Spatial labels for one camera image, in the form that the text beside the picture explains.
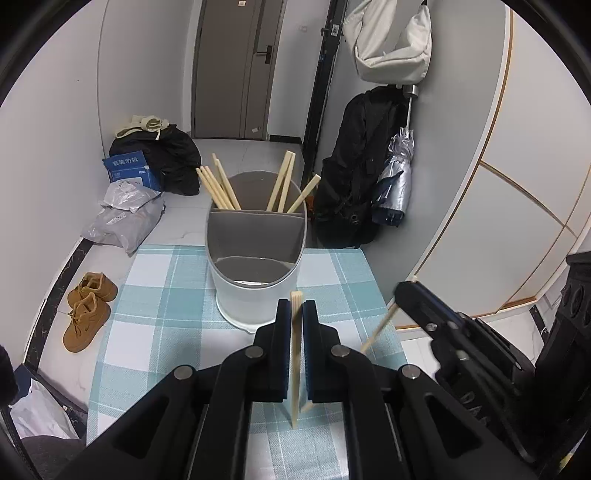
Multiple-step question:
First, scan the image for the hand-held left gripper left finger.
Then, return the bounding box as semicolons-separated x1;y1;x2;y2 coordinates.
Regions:
85;299;294;480

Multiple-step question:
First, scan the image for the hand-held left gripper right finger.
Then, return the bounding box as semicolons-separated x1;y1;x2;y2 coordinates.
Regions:
301;299;539;480

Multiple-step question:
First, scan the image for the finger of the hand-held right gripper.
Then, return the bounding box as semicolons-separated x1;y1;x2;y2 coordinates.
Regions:
392;281;463;341

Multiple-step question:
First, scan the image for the wooden chopstick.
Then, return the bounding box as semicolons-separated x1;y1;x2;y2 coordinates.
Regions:
215;159;237;210
300;275;419;412
276;152;296;213
266;150;293;212
286;174;321;214
202;165;232;210
212;154;242;211
196;167;225;210
290;291;304;428

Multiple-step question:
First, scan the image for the white utensil holder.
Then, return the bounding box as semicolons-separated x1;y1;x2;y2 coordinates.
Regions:
205;171;308;332

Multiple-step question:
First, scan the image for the white shoulder bag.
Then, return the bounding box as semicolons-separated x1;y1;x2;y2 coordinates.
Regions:
342;0;433;86

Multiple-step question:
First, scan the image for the silver folded umbrella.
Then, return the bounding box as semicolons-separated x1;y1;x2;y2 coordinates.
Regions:
372;97;416;227

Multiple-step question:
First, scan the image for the white wardrobe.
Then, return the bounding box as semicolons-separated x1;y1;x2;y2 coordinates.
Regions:
397;9;591;342

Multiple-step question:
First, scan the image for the teal checked table mat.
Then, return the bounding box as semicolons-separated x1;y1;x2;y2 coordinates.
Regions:
88;244;409;480

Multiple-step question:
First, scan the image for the black hanging backpack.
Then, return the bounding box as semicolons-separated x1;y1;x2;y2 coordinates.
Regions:
314;87;411;249

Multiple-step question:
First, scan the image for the tan shoe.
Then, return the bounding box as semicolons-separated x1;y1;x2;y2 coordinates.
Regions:
68;272;118;308
62;293;112;353

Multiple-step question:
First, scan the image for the grey parcel bag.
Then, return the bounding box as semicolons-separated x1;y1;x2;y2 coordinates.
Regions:
82;200;166;257

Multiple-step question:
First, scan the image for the white parcel bag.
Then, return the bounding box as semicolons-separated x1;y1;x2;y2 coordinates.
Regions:
100;180;160;213

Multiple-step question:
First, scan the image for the black bag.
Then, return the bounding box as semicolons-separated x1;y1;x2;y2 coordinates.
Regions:
109;124;202;195

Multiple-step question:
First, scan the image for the dark blue paper bag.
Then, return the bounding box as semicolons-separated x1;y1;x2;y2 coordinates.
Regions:
14;362;88;439

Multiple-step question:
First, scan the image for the blue cardboard box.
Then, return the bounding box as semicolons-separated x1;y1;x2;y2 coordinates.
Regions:
102;151;161;192

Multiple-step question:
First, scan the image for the white plastic bag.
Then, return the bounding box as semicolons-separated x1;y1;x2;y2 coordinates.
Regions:
9;378;79;441

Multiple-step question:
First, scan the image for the grey cloth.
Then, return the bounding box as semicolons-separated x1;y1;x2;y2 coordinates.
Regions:
18;436;93;480

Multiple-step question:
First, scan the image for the beige cloth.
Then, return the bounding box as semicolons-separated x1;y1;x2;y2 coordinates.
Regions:
115;115;166;139

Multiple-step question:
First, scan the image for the grey door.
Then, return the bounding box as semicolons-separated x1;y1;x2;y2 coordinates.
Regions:
191;0;280;139

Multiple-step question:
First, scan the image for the black door frame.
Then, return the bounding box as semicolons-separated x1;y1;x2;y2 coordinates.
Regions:
302;0;347;153

